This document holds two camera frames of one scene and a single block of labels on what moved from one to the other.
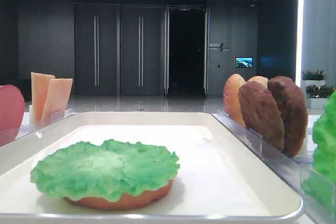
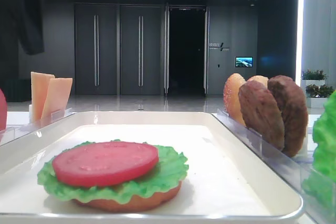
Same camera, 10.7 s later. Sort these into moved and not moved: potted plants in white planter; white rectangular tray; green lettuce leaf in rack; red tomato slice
Moved: red tomato slice
Not moved: white rectangular tray; potted plants in white planter; green lettuce leaf in rack
